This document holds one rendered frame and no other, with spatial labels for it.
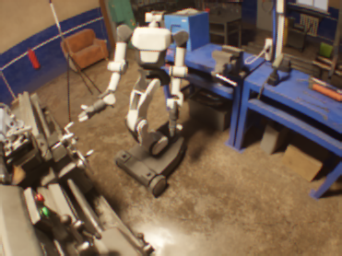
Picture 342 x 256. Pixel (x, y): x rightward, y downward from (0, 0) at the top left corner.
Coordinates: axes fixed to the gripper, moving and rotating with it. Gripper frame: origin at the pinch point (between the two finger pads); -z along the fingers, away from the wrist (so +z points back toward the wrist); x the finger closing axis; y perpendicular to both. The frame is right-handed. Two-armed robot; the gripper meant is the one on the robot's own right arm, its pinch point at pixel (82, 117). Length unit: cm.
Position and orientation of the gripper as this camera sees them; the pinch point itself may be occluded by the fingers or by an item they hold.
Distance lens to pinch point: 139.4
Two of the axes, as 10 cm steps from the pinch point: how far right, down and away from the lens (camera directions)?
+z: 7.2, -5.5, 4.3
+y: 6.3, 7.8, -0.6
